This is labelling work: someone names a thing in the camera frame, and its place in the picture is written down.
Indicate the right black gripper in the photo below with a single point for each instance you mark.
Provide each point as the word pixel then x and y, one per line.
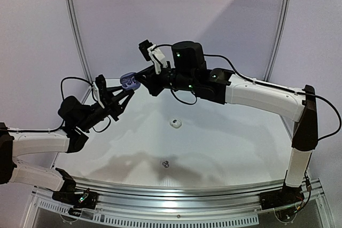
pixel 155 81

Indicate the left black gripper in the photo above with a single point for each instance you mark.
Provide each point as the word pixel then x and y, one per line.
pixel 112 104

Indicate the grey oval puck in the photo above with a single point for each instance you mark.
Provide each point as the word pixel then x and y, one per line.
pixel 128 81

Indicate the white earbud charging case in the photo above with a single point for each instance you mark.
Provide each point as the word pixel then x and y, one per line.
pixel 175 123

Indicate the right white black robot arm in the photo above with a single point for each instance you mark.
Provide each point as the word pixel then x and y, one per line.
pixel 228 86

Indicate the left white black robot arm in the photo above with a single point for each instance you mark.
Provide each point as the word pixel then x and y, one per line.
pixel 70 138

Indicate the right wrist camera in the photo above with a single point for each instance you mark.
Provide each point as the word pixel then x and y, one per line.
pixel 152 53

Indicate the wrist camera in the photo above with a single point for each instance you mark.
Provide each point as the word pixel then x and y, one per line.
pixel 99 89
pixel 152 53

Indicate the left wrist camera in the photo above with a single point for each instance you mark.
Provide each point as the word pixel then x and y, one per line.
pixel 99 89

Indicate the aluminium front rail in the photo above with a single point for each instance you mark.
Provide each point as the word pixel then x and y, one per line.
pixel 251 197

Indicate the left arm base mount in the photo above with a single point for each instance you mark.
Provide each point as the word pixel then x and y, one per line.
pixel 68 193

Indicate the left aluminium frame post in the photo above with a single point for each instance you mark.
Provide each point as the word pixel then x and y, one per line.
pixel 77 39

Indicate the aluminium frame post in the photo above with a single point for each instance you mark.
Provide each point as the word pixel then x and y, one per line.
pixel 77 39
pixel 277 40

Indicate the right aluminium frame post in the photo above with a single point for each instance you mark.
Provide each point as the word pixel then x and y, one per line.
pixel 277 40

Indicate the white slotted cable duct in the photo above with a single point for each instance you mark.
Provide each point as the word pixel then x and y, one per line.
pixel 51 214

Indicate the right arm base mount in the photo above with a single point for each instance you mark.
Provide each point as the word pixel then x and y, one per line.
pixel 286 195

